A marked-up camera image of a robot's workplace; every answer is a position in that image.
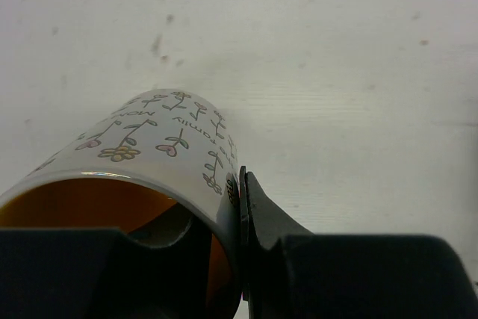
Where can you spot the white floral mug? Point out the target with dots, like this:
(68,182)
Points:
(163,158)

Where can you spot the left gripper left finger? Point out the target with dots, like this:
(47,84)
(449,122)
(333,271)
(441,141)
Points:
(103,273)

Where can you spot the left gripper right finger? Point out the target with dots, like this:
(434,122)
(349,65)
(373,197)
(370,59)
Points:
(290,272)

